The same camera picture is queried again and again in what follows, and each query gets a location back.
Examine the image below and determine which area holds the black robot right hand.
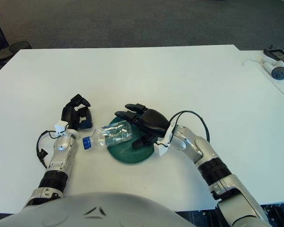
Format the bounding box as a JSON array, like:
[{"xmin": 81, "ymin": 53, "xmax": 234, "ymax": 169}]
[{"xmin": 115, "ymin": 103, "xmax": 171, "ymax": 149}]

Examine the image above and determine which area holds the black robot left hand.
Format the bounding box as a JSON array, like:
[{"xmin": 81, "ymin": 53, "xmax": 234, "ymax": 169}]
[{"xmin": 61, "ymin": 94, "xmax": 93, "ymax": 131}]

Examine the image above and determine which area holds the clear bottle with blue cap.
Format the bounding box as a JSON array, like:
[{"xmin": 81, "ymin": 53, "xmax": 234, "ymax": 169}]
[{"xmin": 82, "ymin": 120, "xmax": 133, "ymax": 151}]

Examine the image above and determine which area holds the green round plate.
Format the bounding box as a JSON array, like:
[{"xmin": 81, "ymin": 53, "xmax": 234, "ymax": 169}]
[{"xmin": 106, "ymin": 115, "xmax": 155, "ymax": 165}]

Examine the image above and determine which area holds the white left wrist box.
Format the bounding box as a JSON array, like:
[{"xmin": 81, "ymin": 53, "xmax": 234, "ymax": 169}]
[{"xmin": 54, "ymin": 120, "xmax": 69, "ymax": 137}]

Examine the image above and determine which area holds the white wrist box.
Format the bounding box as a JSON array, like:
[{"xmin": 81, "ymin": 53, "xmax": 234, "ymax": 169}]
[
  {"xmin": 54, "ymin": 120, "xmax": 69, "ymax": 137},
  {"xmin": 153, "ymin": 129, "xmax": 172, "ymax": 157}
]

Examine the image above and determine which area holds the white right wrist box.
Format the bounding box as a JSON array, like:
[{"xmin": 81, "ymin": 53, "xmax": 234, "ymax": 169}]
[{"xmin": 153, "ymin": 129, "xmax": 172, "ymax": 157}]

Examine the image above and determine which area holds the grey robot torso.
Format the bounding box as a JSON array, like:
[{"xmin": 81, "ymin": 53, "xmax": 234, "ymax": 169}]
[{"xmin": 0, "ymin": 192, "xmax": 183, "ymax": 227}]

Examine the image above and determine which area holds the white and grey controller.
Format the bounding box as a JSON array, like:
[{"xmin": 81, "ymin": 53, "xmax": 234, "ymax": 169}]
[{"xmin": 262, "ymin": 60, "xmax": 284, "ymax": 81}]

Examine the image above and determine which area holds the black handheld screen device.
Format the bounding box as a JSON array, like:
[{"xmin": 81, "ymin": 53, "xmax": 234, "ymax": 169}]
[{"xmin": 263, "ymin": 45, "xmax": 284, "ymax": 64}]

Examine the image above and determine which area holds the black wheeled stand base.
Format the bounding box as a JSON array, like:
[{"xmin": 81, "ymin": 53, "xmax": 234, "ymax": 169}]
[{"xmin": 260, "ymin": 204, "xmax": 284, "ymax": 227}]

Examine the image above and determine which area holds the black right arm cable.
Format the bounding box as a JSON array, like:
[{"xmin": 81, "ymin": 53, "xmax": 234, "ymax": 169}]
[{"xmin": 167, "ymin": 110, "xmax": 210, "ymax": 145}]

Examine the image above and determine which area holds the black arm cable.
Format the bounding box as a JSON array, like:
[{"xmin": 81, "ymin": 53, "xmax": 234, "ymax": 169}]
[
  {"xmin": 35, "ymin": 130, "xmax": 64, "ymax": 169},
  {"xmin": 167, "ymin": 110, "xmax": 210, "ymax": 145}
]

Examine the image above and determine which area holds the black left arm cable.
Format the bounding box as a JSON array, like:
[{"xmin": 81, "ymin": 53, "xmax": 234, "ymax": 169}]
[{"xmin": 35, "ymin": 130, "xmax": 64, "ymax": 169}]

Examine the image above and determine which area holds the black wire mesh wastebasket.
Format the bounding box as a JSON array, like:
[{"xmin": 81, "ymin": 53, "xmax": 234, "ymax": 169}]
[{"xmin": 9, "ymin": 41, "xmax": 33, "ymax": 54}]

